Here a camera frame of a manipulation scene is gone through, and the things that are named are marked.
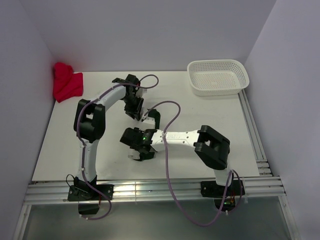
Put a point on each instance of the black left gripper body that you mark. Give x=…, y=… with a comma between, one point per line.
x=133, y=104

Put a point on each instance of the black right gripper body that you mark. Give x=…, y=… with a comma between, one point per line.
x=137, y=129

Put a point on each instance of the white printed t-shirt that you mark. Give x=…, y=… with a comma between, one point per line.
x=134, y=154

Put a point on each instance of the dark green t-shirt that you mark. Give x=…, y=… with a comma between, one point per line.
x=154, y=114

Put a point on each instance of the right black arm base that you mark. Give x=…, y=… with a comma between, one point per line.
x=210, y=189

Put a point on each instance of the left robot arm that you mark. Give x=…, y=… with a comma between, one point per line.
x=90, y=124

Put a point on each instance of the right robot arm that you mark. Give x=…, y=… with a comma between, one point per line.
x=208, y=144

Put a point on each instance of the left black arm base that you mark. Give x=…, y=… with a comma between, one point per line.
x=89, y=200

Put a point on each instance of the red t-shirt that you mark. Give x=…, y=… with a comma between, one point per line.
x=66, y=83

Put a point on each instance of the white perforated plastic basket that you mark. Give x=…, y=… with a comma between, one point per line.
x=218, y=77

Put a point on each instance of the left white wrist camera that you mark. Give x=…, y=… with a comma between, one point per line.
x=140, y=92

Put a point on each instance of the aluminium rail frame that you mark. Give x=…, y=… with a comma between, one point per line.
x=266, y=185

